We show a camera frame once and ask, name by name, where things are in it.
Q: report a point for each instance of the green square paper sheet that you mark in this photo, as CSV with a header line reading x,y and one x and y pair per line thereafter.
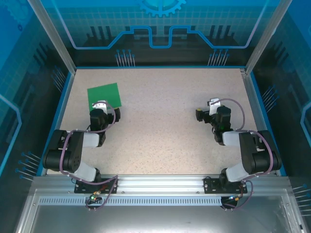
x,y
104,93

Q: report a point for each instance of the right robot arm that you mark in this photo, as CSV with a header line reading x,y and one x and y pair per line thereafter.
x,y
245,150

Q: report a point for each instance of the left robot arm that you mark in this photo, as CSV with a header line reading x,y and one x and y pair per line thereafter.
x,y
73,150

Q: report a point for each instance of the blue table edge strip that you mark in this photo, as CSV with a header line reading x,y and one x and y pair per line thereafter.
x,y
58,116
158,67
261,102

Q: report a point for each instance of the silver metal tray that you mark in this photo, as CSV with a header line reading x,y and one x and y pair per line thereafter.
x,y
145,218

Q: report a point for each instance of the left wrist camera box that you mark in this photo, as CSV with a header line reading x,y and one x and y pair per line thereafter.
x,y
102,106

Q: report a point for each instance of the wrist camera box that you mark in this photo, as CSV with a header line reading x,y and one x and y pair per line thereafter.
x,y
102,106
215,100

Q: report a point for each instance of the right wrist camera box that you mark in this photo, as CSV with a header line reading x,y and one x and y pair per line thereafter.
x,y
215,100

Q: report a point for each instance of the aluminium side rail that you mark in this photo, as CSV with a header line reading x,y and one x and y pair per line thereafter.
x,y
250,97

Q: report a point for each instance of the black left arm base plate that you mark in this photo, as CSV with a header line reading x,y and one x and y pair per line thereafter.
x,y
109,187

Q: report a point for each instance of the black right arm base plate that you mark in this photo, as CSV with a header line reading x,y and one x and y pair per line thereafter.
x,y
211,185

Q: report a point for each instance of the aluminium mounting rail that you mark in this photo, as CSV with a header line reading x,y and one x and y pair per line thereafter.
x,y
160,183

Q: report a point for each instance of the aluminium frame post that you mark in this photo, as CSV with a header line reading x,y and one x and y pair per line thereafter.
x,y
268,36
52,36

